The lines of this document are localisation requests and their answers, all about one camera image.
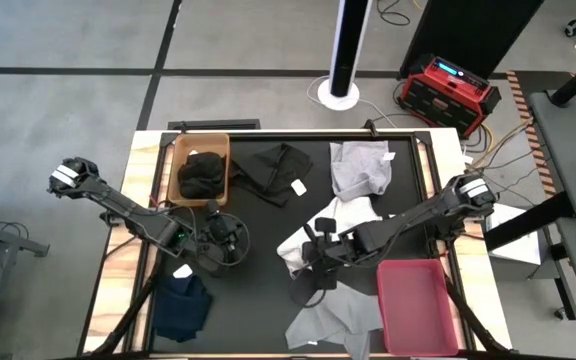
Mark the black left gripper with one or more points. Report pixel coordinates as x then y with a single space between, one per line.
210 235

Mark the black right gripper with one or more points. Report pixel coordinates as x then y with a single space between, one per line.
338 250

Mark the white towel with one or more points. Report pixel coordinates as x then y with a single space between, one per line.
348 210

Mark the black towel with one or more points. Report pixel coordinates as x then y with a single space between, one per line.
200 175
268 170

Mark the light grey towel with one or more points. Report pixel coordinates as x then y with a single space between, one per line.
360 170

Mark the navy blue towel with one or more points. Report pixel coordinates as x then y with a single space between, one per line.
180 310

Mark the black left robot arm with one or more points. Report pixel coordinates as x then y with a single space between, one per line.
118 202

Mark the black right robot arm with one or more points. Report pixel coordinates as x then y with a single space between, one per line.
418 215

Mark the pink plastic basket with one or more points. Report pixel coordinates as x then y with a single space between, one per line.
415 310

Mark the wooden bin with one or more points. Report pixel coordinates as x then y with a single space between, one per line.
213 144

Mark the black table mat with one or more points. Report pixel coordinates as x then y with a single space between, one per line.
258 290

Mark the black flat floor bar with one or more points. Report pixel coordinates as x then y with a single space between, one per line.
218 124

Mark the black clamp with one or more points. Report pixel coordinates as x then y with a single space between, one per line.
370 127
183 126

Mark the red black power station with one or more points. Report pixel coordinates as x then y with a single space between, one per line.
443 107

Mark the white black pole stand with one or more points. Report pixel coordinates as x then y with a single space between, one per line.
348 50

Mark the white box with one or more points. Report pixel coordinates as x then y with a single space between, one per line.
518 240

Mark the grey metal stand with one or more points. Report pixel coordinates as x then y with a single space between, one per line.
23 243

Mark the black diagonal beam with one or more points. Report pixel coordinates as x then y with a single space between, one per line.
528 222

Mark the orange black striped floor strip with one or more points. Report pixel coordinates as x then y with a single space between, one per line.
522 102

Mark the black partition panel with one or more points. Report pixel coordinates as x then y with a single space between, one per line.
468 35

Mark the black caster wheel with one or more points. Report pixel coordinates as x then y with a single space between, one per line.
573 28

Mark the black metal table frame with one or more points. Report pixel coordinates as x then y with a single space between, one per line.
477 320

